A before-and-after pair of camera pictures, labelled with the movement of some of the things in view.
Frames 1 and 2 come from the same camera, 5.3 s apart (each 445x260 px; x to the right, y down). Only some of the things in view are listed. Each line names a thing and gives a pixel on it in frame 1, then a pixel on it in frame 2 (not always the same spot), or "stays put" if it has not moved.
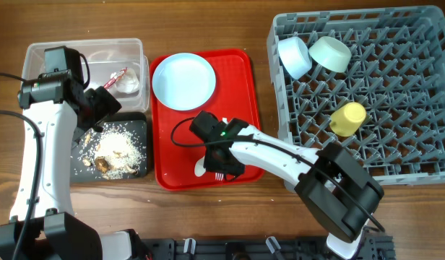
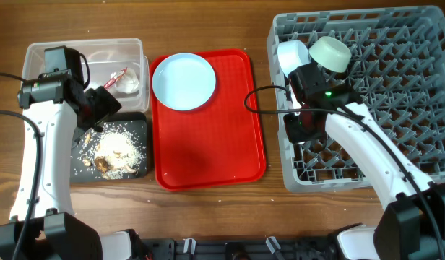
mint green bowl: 331,53 stays put
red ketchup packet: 115,77 stays put
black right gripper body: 211,159 -> 298,128
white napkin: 129,84 stays put
